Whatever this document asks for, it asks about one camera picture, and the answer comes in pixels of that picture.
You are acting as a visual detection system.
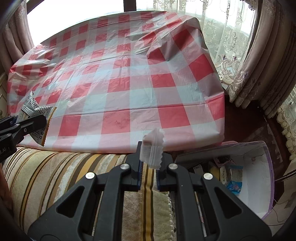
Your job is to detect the orange edged white snack packet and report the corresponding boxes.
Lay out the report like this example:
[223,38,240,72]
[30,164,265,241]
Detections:
[16,91,56,146]

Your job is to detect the blue clear snack packet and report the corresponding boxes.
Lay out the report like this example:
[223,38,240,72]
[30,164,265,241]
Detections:
[225,165,243,195]

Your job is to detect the small clear snack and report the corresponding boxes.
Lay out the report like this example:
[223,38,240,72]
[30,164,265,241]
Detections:
[139,128,164,170]

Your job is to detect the striped sofa cushion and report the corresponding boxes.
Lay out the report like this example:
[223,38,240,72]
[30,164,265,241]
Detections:
[2,147,176,240]

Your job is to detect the white purple storage box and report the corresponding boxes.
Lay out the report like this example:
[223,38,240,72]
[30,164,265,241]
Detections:
[175,141,274,219]

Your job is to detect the red checkered plastic tablecloth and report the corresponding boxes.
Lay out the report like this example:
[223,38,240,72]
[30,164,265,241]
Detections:
[7,11,225,153]

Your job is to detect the beige drape curtain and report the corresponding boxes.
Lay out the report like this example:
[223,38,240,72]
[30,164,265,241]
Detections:
[227,1,295,118]

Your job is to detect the white lace curtain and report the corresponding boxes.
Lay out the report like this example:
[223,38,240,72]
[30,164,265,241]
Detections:
[138,0,256,85]

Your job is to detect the dark window frame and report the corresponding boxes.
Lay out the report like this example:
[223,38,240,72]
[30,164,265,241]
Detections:
[123,0,137,12]

